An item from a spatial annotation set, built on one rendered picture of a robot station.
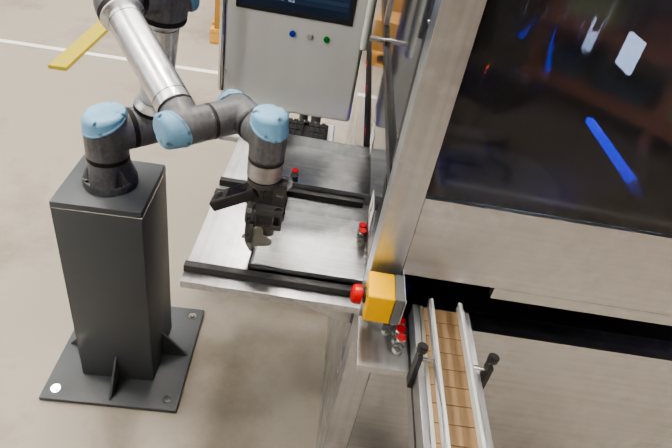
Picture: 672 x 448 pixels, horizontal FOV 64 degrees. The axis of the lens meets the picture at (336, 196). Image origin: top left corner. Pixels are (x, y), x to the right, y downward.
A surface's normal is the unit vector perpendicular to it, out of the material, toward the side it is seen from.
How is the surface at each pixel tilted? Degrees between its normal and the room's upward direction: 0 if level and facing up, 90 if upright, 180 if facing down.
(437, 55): 90
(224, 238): 0
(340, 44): 90
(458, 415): 0
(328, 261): 0
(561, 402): 90
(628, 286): 90
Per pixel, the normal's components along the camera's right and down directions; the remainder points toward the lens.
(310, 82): -0.06, 0.58
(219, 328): 0.15, -0.80
